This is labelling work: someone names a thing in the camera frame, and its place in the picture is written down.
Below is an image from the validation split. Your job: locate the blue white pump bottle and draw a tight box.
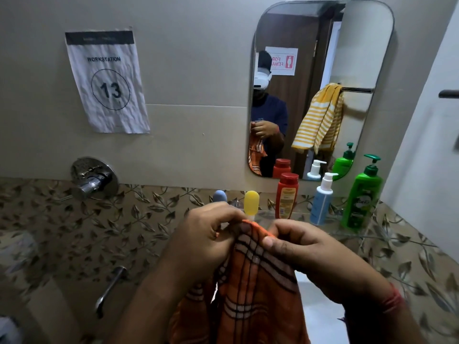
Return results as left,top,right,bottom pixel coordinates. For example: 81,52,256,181
309,172,339,226

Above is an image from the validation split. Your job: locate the red thread bracelet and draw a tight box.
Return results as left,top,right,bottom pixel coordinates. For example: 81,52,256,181
380,282,406,314

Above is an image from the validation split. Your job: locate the white toilet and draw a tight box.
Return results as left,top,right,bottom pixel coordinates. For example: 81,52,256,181
0,317,22,344

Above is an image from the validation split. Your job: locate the chrome wall valve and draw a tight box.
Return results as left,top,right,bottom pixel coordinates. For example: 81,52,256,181
70,156,120,200

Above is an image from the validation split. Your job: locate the person's left forearm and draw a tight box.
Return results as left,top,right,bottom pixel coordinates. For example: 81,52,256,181
107,272,201,344

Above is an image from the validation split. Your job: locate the orange plaid towel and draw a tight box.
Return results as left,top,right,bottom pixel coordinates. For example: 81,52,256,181
166,220,311,344

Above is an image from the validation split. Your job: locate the person's right forearm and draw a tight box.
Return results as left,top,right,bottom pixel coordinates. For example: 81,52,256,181
344,293,427,344

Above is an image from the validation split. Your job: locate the person's left hand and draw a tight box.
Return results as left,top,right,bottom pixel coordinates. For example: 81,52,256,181
163,201,248,283

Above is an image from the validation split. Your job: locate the white crumpled paper sign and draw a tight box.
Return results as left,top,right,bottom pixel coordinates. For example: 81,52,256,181
64,27,151,135

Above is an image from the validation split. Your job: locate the green pump bottle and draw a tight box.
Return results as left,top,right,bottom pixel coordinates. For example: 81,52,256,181
341,154,383,230

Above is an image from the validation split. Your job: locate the person's right hand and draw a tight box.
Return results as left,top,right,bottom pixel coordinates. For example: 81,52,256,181
260,219,390,305

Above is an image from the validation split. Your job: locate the chrome health faucet handle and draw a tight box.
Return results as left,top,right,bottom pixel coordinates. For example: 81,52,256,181
95,266,129,319

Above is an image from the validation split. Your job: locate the red bottle with yellow label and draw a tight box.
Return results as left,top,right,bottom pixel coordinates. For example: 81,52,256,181
275,172,300,220

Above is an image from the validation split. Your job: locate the clear glass shelf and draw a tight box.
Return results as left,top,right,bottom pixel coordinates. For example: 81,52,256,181
229,207,377,244

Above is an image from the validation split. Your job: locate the rounded wall mirror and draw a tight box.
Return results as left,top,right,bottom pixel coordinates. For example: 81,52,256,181
247,0,395,183

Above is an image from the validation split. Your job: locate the yellow silicone squeeze bottle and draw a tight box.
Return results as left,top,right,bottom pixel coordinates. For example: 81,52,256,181
243,190,260,222

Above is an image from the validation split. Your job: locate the white wash basin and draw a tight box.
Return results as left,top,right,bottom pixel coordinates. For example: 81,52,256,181
295,272,350,344

